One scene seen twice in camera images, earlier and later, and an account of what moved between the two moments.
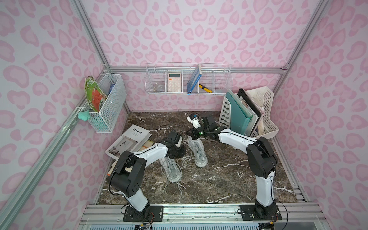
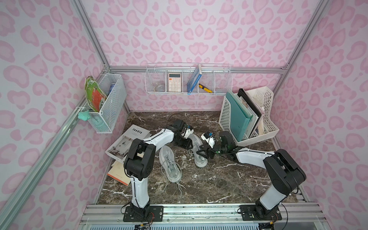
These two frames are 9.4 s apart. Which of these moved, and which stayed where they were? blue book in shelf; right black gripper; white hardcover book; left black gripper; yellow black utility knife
Moved: left black gripper; right black gripper
Stayed: white hardcover book; yellow black utility knife; blue book in shelf
